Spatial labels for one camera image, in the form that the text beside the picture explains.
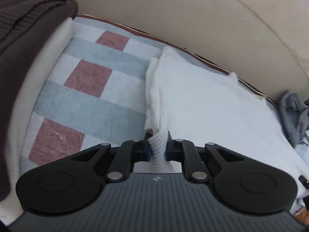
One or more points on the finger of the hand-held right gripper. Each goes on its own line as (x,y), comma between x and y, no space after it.
(304,183)

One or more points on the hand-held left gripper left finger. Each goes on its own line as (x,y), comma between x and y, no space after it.
(147,151)

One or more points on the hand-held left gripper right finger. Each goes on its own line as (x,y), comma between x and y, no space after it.
(169,153)

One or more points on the cream top with green monster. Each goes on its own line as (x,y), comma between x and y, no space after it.
(205,106)

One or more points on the pale blue garment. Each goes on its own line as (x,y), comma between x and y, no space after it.
(305,142)

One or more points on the grey garment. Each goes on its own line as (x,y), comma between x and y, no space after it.
(292,116)

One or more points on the checkered printed rug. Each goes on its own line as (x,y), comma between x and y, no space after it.
(96,101)

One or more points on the white folded cloth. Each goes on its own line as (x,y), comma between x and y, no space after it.
(48,58)

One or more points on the beige sofa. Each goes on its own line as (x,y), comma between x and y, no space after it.
(193,17)

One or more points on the dark brown knit sweater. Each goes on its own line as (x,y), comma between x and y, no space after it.
(24,41)

